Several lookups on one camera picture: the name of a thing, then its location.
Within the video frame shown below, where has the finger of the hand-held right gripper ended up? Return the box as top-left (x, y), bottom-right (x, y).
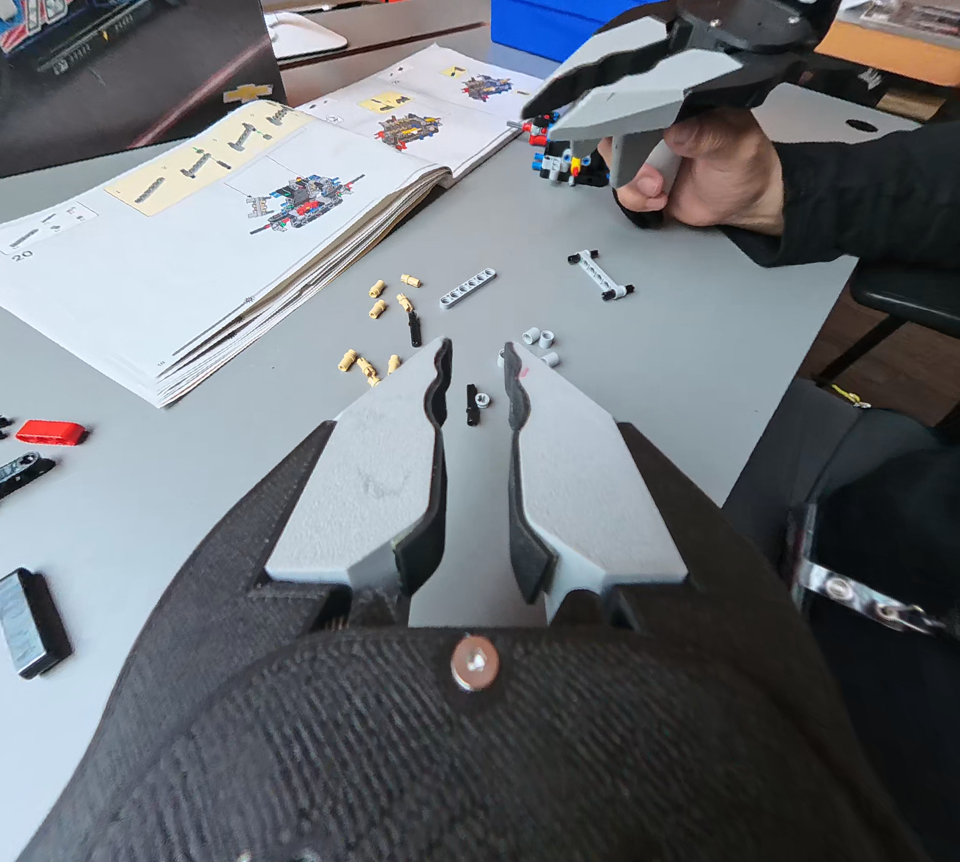
top-left (522, 14), bottom-right (671, 121)
top-left (549, 49), bottom-right (745, 145)

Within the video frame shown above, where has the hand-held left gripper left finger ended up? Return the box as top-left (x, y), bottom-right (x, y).
top-left (264, 337), bottom-right (455, 601)

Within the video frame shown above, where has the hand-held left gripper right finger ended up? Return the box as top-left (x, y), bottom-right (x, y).
top-left (502, 341), bottom-right (690, 623)

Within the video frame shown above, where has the multicoloured lego assembly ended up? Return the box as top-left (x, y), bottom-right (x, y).
top-left (506, 112), bottom-right (612, 189)

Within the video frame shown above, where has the grey lego beam with pins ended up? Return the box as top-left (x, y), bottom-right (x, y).
top-left (567, 248), bottom-right (636, 302)

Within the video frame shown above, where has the person's right forearm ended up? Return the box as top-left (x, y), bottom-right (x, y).
top-left (720, 121), bottom-right (960, 268)

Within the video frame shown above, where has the cluster of tan lego pins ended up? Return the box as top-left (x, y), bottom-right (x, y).
top-left (337, 271), bottom-right (421, 388)

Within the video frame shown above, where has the lego instruction booklet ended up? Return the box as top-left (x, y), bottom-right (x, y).
top-left (0, 43), bottom-right (549, 408)

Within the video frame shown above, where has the red lego piece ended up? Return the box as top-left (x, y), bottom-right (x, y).
top-left (15, 419), bottom-right (90, 445)

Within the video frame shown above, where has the black lego liftarm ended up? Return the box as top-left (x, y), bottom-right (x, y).
top-left (0, 451), bottom-right (57, 500)

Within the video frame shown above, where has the black shiny lego panel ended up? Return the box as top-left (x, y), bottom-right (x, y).
top-left (0, 566), bottom-right (74, 681)

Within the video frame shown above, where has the lego box with car print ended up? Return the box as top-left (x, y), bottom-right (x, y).
top-left (0, 0), bottom-right (288, 179)

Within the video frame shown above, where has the person's right hand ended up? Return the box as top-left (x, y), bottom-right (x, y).
top-left (598, 107), bottom-right (789, 238)

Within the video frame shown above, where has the wooden table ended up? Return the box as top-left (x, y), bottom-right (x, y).
top-left (816, 14), bottom-right (960, 91)

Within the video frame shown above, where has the person's leg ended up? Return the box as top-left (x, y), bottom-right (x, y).
top-left (722, 376), bottom-right (946, 571)

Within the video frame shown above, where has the clear badge holder clip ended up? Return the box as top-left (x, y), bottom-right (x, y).
top-left (787, 502), bottom-right (955, 640)

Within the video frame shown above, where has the white monitor stand base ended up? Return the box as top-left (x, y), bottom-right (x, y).
top-left (264, 10), bottom-right (350, 61)

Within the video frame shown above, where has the black chair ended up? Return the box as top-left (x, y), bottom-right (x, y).
top-left (813, 262), bottom-right (960, 383)

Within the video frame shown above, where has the person's black jacket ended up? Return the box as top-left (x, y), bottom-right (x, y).
top-left (780, 442), bottom-right (960, 862)

